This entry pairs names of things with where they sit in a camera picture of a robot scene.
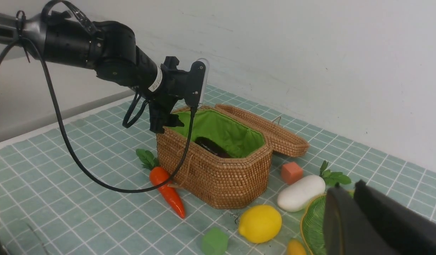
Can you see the purple toy eggplant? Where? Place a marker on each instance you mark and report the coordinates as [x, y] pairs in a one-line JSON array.
[[212, 147]]

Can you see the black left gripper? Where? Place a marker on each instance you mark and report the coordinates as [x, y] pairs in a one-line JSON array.
[[172, 90]]

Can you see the yellow toy banana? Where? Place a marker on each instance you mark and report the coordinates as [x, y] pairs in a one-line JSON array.
[[295, 247]]

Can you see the woven wicker basket green lining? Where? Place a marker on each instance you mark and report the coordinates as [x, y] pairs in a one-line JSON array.
[[222, 183]]

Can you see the green leaf-shaped glass plate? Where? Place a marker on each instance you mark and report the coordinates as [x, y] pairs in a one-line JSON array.
[[311, 226]]

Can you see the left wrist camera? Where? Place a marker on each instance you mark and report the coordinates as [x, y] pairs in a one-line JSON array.
[[196, 81]]

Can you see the yellow toy lemon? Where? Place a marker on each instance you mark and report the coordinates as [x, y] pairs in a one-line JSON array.
[[260, 224]]

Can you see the white toy radish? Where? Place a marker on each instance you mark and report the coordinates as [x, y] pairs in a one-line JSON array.
[[295, 197]]

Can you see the green foam cube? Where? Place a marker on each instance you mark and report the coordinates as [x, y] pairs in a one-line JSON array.
[[214, 242]]

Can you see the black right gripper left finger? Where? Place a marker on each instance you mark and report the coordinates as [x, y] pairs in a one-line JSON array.
[[346, 230]]

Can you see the woven wicker basket lid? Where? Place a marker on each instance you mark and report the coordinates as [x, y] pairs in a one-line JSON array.
[[282, 140]]

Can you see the orange foam cube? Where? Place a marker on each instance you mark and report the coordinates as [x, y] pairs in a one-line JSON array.
[[291, 173]]

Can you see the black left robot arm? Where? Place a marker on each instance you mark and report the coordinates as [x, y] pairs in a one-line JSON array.
[[109, 48]]

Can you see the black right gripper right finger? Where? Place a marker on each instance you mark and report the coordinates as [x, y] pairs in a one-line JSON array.
[[402, 229]]

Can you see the orange toy carrot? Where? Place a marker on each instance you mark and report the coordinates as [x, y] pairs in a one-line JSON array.
[[157, 176]]

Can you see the green checkered tablecloth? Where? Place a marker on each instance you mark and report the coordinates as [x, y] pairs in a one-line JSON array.
[[49, 207]]

